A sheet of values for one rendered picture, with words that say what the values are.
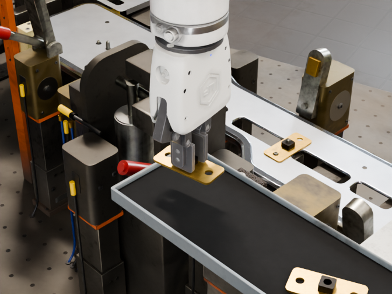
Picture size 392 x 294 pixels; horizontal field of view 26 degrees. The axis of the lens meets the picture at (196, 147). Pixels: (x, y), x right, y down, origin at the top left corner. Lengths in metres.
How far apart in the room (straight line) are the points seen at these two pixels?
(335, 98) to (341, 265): 0.61
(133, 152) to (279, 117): 0.30
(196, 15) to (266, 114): 0.64
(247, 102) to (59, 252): 0.47
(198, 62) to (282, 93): 1.22
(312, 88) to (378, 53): 2.29
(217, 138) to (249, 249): 0.33
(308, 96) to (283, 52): 2.22
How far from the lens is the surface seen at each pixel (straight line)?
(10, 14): 1.63
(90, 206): 1.29
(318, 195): 1.19
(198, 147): 1.01
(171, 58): 0.90
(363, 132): 2.00
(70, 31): 1.76
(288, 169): 1.36
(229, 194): 1.05
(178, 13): 0.87
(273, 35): 3.86
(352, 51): 3.78
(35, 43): 1.56
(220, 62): 0.95
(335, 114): 1.55
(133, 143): 1.29
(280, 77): 2.18
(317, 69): 1.48
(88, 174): 1.25
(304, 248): 0.98
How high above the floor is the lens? 1.82
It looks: 36 degrees down
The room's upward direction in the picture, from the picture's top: straight up
